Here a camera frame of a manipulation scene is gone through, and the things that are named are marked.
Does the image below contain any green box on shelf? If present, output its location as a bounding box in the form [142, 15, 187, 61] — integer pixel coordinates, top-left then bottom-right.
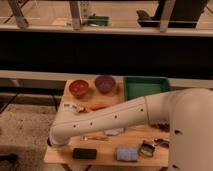
[87, 16, 109, 26]

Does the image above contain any metal fork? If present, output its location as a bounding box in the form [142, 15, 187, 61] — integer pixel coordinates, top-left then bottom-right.
[80, 136, 108, 141]

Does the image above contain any black rectangular block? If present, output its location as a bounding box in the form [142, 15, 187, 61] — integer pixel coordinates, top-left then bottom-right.
[72, 148, 97, 159]

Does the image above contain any purple bowl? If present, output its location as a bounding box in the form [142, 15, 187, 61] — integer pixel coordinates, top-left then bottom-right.
[95, 75, 116, 94]

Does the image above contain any red bowl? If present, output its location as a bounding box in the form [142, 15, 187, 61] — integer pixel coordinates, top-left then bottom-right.
[69, 80, 89, 98]

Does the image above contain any green plastic tray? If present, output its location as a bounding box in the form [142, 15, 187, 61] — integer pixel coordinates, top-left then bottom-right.
[123, 76, 171, 101]

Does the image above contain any blue sponge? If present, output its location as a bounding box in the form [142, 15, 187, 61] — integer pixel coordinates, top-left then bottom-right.
[116, 147, 138, 162]

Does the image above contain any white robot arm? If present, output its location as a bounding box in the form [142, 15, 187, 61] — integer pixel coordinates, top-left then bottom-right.
[48, 88, 213, 171]

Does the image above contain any wooden table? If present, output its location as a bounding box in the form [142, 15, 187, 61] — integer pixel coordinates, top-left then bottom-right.
[44, 79, 169, 167]

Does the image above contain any brown dried food pile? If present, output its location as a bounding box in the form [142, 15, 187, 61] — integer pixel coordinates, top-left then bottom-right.
[151, 124, 170, 132]

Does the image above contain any yellow banana toy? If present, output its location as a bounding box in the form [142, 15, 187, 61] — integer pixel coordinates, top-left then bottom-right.
[63, 103, 85, 113]

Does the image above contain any blue crumpled cloth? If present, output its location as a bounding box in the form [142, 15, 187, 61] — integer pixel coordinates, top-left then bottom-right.
[104, 128, 124, 136]

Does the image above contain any black handled knife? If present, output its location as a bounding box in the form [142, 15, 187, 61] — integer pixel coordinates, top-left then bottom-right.
[154, 138, 169, 147]

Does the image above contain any dark object on shelf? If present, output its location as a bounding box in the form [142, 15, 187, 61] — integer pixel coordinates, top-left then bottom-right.
[136, 10, 161, 27]

